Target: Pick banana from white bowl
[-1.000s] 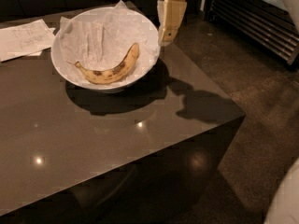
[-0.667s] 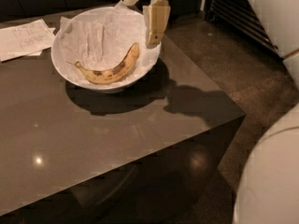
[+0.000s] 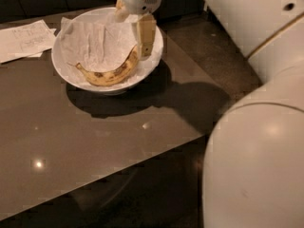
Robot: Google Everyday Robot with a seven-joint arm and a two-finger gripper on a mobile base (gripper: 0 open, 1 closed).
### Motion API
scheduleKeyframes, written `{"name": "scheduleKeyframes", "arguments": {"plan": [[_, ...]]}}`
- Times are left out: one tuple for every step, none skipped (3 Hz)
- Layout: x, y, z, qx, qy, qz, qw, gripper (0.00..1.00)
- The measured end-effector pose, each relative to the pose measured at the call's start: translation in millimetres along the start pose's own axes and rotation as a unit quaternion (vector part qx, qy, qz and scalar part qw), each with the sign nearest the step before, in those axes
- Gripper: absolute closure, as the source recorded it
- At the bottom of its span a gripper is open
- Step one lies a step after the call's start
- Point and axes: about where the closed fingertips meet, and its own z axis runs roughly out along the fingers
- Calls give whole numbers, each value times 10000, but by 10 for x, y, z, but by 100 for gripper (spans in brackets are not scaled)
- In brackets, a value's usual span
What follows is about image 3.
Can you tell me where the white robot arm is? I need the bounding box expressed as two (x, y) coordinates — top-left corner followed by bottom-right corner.
(202, 0), (304, 228)

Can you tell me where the white printed paper sheet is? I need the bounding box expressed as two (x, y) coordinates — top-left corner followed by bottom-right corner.
(0, 20), (56, 64)

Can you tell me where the white paper sheet underneath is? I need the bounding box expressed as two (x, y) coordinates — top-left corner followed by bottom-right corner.
(27, 28), (57, 58)

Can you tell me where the white ceramic bowl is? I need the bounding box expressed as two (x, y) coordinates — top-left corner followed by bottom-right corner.
(50, 7), (164, 96)

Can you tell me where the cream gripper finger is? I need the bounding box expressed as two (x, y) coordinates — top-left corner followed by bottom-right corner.
(132, 14), (156, 61)
(114, 0), (130, 23)

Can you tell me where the white paper towel liner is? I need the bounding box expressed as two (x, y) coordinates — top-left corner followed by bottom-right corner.
(59, 11), (162, 89)

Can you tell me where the yellow spotted banana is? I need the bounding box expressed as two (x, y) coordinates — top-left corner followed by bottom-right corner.
(75, 46), (139, 86)

